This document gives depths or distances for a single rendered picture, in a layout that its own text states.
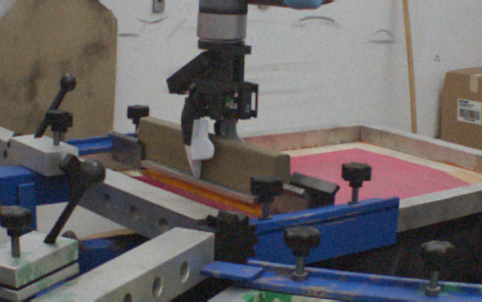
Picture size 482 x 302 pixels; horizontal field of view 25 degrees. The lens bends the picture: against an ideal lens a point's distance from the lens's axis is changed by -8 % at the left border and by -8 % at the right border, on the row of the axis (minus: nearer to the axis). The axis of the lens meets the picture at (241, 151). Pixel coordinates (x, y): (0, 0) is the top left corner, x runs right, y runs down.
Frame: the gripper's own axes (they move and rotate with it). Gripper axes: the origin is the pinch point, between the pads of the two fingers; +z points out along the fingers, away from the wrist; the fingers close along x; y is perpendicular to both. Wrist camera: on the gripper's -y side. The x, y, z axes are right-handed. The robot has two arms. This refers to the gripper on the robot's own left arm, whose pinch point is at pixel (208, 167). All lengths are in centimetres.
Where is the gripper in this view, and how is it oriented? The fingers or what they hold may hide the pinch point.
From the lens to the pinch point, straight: 180.1
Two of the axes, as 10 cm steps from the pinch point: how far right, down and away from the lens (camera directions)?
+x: 7.9, -0.9, 6.0
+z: -0.4, 9.8, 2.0
